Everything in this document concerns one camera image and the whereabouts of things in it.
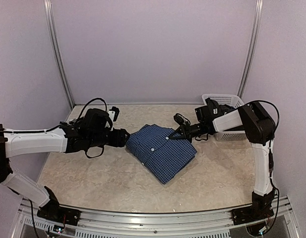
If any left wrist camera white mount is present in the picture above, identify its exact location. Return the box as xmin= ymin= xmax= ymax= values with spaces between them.
xmin=108 ymin=106 xmax=120 ymax=122

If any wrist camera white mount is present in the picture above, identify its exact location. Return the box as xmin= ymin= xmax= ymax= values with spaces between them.
xmin=108 ymin=106 xmax=120 ymax=122
xmin=173 ymin=113 xmax=190 ymax=126

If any right aluminium frame post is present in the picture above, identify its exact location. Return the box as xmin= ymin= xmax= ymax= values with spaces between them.
xmin=237 ymin=0 xmax=263 ymax=98

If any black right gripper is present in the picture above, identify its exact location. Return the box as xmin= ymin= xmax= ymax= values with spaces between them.
xmin=169 ymin=120 xmax=204 ymax=143

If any aluminium frame post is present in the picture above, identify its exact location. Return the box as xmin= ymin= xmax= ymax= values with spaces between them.
xmin=237 ymin=0 xmax=263 ymax=98
xmin=43 ymin=0 xmax=75 ymax=110

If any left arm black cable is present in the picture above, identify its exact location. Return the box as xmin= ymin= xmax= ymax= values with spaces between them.
xmin=78 ymin=98 xmax=109 ymax=119

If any white plastic laundry basket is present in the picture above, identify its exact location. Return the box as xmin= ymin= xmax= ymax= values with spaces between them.
xmin=201 ymin=94 xmax=247 ymax=141

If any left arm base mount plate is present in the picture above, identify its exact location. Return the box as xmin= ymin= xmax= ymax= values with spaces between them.
xmin=37 ymin=206 xmax=81 ymax=226

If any front aluminium rail frame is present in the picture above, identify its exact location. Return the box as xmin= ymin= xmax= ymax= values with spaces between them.
xmin=10 ymin=196 xmax=302 ymax=238

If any blue checked long sleeve shirt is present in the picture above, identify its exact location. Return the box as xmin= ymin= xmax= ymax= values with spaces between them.
xmin=126 ymin=124 xmax=197 ymax=184

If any dark striped shirt in basket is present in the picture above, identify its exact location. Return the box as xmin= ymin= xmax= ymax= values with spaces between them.
xmin=205 ymin=98 xmax=235 ymax=118

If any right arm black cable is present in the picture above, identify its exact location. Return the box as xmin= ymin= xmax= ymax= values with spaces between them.
xmin=251 ymin=100 xmax=280 ymax=139

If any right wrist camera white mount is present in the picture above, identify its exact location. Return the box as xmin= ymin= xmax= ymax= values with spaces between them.
xmin=173 ymin=113 xmax=190 ymax=126

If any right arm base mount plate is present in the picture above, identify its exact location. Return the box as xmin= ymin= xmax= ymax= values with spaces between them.
xmin=231 ymin=206 xmax=274 ymax=226

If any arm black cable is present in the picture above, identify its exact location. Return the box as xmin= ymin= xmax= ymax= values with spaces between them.
xmin=251 ymin=100 xmax=280 ymax=139
xmin=78 ymin=98 xmax=109 ymax=119

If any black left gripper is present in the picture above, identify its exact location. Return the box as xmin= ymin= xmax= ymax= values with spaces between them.
xmin=89 ymin=128 xmax=130 ymax=148

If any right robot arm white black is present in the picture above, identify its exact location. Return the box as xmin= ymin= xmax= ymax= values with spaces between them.
xmin=169 ymin=98 xmax=278 ymax=220

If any left aluminium frame post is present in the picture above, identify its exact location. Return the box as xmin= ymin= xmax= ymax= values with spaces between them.
xmin=43 ymin=0 xmax=75 ymax=110

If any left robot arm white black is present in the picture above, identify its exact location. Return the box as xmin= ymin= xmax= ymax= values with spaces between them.
xmin=0 ymin=107 xmax=130 ymax=221

